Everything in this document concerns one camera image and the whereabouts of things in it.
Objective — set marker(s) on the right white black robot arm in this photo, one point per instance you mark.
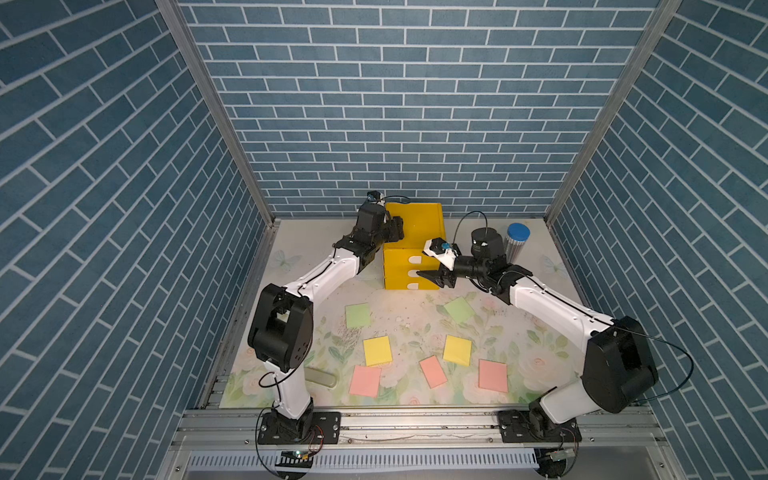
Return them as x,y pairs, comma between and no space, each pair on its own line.
618,363

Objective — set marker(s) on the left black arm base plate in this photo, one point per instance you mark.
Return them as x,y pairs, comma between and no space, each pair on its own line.
316,427

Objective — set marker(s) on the green sticky note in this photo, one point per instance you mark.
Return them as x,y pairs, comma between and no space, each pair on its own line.
459,310
358,316

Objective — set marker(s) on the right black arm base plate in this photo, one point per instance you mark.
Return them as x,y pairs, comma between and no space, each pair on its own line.
518,426

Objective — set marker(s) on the blue-capped striped cylinder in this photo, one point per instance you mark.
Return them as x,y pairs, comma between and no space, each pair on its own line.
515,238

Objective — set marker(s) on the pink sticky note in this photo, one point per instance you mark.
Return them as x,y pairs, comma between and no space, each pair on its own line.
433,372
492,376
365,381

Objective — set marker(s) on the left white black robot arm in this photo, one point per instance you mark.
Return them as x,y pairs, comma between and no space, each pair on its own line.
282,328

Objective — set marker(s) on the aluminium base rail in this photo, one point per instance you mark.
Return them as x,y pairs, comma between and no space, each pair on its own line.
421,427

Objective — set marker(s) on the yellow three-drawer cabinet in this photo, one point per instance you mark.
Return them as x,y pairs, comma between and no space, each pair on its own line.
422,222

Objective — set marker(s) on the middle pink sticky note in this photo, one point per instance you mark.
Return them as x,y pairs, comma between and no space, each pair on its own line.
433,372

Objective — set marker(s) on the right pink sticky note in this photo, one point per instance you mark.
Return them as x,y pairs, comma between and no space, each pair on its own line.
492,376

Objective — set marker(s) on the yellow sticky note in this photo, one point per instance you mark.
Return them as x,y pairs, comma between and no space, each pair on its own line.
377,351
457,350

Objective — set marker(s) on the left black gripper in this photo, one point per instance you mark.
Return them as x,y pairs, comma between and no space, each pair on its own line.
394,229

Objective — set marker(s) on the translucent green eraser block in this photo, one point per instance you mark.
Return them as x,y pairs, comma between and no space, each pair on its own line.
320,377

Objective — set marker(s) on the left pink sticky note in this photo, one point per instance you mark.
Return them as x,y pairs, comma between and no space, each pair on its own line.
365,381

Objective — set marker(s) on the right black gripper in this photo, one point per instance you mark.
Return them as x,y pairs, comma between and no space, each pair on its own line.
435,277

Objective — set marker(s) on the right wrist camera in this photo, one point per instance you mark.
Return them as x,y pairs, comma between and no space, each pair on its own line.
442,251

